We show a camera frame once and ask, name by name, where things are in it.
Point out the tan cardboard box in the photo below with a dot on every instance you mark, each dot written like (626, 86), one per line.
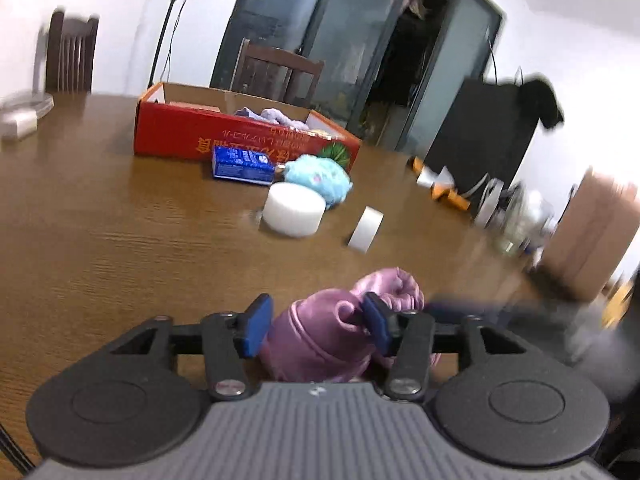
(590, 230)

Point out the dark wooden chair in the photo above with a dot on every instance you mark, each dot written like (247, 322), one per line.
(72, 55)
(277, 72)

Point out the studio light on stand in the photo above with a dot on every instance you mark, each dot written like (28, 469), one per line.
(167, 20)

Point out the white paper scrap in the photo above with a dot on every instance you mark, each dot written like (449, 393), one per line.
(434, 177)

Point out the white tape roll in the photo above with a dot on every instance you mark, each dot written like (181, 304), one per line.
(364, 232)

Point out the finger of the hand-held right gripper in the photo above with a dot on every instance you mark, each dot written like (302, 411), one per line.
(470, 306)

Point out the clear drinking glass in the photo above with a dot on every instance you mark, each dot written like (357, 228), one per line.
(520, 225)

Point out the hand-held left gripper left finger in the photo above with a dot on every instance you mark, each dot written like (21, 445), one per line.
(256, 325)

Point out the blue small carton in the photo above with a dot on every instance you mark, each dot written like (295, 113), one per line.
(242, 166)

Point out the red cardboard box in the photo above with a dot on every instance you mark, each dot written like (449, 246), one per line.
(180, 132)

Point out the purple fluffy headband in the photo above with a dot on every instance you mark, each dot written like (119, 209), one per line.
(285, 117)

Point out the white spray bottle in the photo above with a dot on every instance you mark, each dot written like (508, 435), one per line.
(489, 202)

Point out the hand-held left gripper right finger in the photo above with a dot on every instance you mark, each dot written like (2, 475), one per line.
(377, 322)

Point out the black upright case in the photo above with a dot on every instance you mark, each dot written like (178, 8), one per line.
(480, 135)

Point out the black garment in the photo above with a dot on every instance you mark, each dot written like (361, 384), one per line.
(542, 102)

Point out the white charger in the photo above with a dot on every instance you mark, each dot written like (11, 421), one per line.
(19, 127)

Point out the pink satin cloth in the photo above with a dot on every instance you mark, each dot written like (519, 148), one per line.
(320, 345)

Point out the dark framed sliding glass door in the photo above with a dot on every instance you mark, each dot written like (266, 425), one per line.
(350, 45)

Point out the white round foam sponge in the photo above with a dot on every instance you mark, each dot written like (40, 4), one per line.
(292, 210)

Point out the light blue plush toy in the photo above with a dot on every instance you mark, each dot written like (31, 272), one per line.
(322, 177)

